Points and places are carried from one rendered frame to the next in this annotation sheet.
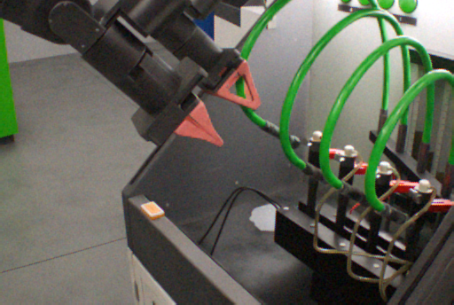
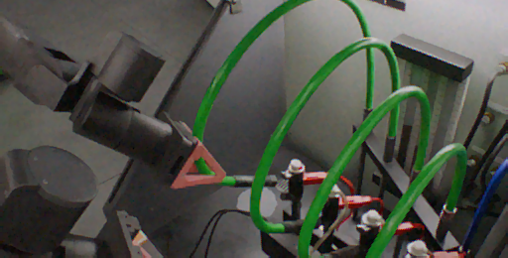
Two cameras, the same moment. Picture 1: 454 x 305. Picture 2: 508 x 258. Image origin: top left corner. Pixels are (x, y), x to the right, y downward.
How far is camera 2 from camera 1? 0.34 m
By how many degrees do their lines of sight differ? 14
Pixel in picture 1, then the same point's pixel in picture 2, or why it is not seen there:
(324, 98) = (302, 71)
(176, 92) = not seen: outside the picture
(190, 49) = (128, 146)
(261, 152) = (240, 133)
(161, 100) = not seen: outside the picture
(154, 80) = not seen: outside the picture
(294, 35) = (263, 11)
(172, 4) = (66, 217)
